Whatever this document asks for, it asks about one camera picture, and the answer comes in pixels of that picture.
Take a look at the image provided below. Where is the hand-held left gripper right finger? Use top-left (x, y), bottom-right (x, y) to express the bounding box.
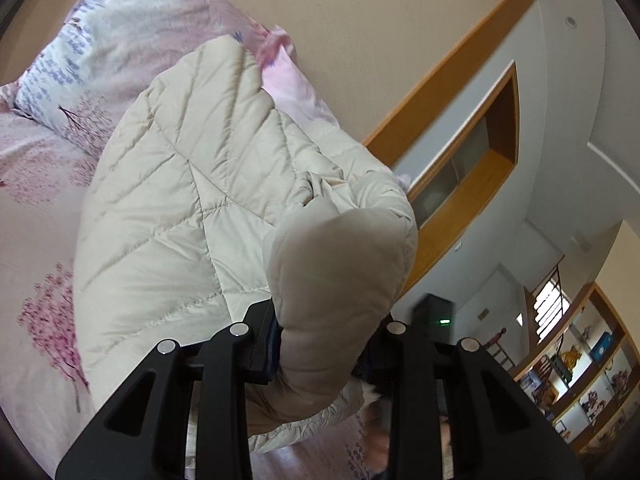
top-left (356, 321), bottom-right (586, 480)

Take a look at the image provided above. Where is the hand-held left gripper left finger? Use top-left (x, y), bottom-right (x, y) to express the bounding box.
top-left (55, 301), bottom-right (281, 480)

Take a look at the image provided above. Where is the cream quilted puffer jacket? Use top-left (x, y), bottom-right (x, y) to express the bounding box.
top-left (72, 37), bottom-right (420, 456)

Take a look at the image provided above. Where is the barred window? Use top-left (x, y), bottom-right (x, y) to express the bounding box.
top-left (531, 264), bottom-right (572, 342)

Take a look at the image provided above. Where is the wooden display shelf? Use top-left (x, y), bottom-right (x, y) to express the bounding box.
top-left (510, 282), bottom-right (640, 457)

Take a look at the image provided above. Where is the blue box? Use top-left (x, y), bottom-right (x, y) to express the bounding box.
top-left (590, 332), bottom-right (615, 361)

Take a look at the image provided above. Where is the pink floral bed sheet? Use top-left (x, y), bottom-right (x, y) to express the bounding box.
top-left (0, 80), bottom-right (373, 480)

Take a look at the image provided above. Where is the pink floral pillow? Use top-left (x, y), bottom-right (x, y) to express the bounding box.
top-left (257, 25), bottom-right (368, 143)

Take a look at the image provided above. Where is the floral pillow with blue flowers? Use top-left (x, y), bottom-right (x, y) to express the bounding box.
top-left (14, 0), bottom-right (273, 157)

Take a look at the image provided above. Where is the wooden wall trim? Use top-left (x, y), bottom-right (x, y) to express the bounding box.
top-left (361, 0), bottom-right (540, 162)

